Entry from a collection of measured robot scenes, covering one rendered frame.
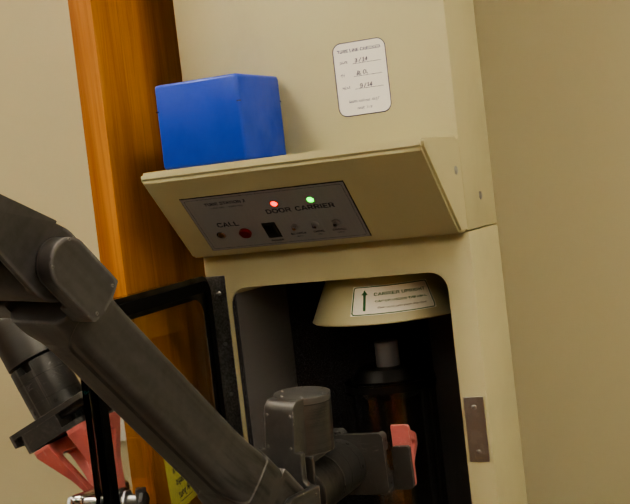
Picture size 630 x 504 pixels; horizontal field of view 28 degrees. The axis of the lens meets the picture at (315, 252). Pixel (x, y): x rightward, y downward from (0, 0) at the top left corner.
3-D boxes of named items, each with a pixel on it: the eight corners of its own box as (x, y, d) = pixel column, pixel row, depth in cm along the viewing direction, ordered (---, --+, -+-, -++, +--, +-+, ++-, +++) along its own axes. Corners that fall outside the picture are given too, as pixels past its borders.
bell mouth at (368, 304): (347, 309, 158) (342, 266, 158) (482, 300, 151) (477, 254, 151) (287, 330, 142) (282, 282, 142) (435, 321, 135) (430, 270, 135)
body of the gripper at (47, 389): (49, 441, 131) (16, 379, 132) (123, 394, 128) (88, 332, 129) (15, 454, 125) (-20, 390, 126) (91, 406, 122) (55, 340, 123)
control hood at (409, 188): (201, 256, 144) (190, 170, 144) (470, 231, 131) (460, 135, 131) (148, 267, 134) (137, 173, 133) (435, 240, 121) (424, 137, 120)
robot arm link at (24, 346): (-24, 330, 129) (-11, 312, 124) (34, 305, 133) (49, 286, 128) (8, 389, 128) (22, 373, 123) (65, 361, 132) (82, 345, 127)
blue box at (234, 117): (208, 167, 142) (199, 88, 142) (287, 157, 138) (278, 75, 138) (163, 170, 133) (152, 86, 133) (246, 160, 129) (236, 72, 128)
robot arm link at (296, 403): (216, 527, 121) (287, 539, 116) (205, 410, 119) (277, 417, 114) (290, 491, 130) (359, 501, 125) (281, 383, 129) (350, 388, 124)
